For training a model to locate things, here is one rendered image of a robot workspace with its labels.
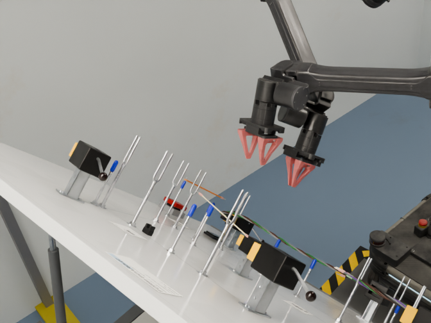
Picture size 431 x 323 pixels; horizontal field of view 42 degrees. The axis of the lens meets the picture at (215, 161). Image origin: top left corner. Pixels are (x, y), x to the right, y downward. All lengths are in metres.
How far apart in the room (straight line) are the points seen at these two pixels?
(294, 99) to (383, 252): 1.36
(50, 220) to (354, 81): 0.83
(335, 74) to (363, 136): 2.33
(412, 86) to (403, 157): 2.20
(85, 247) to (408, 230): 2.16
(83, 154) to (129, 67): 1.65
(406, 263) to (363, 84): 1.35
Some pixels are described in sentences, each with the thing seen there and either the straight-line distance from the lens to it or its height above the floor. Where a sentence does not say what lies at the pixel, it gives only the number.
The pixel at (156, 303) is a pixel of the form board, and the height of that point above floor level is 1.66.
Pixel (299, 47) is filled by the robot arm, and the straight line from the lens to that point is 1.56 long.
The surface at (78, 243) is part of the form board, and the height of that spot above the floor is 1.66.
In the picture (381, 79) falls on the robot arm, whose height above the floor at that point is 1.46.
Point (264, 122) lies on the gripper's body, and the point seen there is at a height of 1.37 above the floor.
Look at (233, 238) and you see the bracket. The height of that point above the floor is 1.11.
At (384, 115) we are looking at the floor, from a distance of 3.86.
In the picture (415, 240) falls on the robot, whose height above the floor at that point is 0.24.
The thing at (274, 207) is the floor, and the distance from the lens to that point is 3.13.
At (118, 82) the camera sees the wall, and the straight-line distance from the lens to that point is 2.54.
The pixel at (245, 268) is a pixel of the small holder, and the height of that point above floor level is 1.32.
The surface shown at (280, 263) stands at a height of 1.55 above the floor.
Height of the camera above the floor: 2.11
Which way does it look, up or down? 37 degrees down
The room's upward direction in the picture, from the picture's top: 8 degrees counter-clockwise
